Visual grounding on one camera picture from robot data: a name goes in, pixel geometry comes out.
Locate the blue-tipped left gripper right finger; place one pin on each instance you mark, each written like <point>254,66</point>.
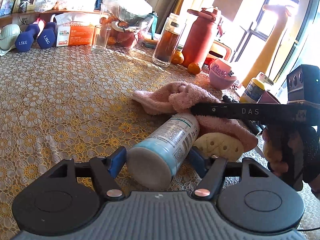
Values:
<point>210,170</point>

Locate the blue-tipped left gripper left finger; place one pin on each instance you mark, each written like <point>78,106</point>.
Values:
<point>104,172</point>

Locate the white blue yogurt bottle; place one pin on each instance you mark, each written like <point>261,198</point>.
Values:
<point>154,162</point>

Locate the pink fluffy towel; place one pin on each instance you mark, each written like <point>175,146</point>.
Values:
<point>179,97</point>

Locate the right hand on gripper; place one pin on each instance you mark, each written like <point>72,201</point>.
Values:
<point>293,155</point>

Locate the cream round sponge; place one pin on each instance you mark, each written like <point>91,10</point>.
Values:
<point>221,145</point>

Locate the mauve plastic cup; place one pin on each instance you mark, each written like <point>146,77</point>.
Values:
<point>268,98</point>

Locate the yellow lid white jar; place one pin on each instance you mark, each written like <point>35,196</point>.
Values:
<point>253,91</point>

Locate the metal tin can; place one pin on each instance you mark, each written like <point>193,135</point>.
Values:
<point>265,79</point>

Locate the yellow giraffe toy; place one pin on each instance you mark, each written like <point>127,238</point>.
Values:
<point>264,59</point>

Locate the pink Barbie bowl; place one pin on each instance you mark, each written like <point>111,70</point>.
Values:
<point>221,75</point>

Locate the orange near thermos right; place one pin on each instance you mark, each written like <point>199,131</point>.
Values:
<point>194,68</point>

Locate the orange thermos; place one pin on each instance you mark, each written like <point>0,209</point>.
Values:
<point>194,68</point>
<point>177,58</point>

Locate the orange near thermos left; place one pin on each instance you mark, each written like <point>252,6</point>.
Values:
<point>177,58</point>

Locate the red thermos bottle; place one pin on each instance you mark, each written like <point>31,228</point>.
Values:
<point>201,35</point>

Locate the empty drinking glass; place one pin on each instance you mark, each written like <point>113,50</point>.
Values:
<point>100,37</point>

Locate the blue dumbbell right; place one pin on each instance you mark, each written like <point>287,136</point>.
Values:
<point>47,37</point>

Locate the blue dumbbell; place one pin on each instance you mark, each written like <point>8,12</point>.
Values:
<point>47,37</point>
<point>25,39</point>

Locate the orange white tissue box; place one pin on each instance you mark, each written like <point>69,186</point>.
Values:
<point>75,28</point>

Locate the glass tea bottle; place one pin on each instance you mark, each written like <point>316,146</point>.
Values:
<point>169,39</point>

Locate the blue dumbbell left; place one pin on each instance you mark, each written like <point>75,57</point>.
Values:
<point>25,39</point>

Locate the plastic bag of fruit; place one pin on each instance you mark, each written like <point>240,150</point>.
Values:
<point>127,22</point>

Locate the pale green round object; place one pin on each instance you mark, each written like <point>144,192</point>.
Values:
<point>9,35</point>

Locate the framed photo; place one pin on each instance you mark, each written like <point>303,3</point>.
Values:
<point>23,6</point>

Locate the black camera box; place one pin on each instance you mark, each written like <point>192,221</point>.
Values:
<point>303,84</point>

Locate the orange handled case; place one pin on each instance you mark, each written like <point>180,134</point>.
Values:
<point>219,50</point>

